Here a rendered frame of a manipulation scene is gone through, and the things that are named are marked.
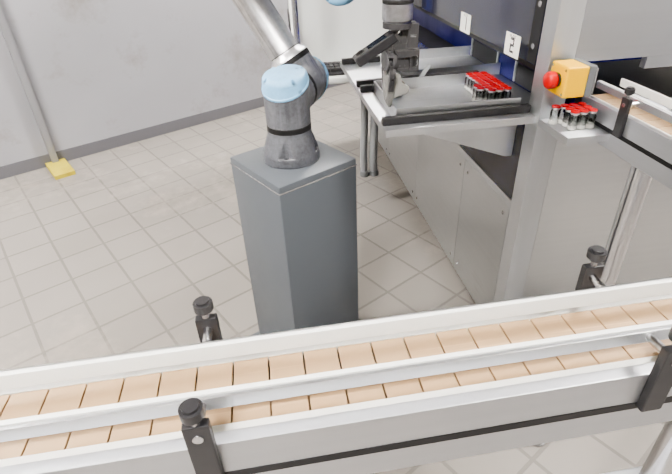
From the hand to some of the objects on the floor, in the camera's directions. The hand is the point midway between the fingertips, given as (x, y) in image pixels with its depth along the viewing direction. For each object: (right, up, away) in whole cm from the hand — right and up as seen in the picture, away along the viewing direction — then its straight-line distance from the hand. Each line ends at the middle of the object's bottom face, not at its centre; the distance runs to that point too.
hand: (386, 102), depth 129 cm
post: (+45, -78, +45) cm, 100 cm away
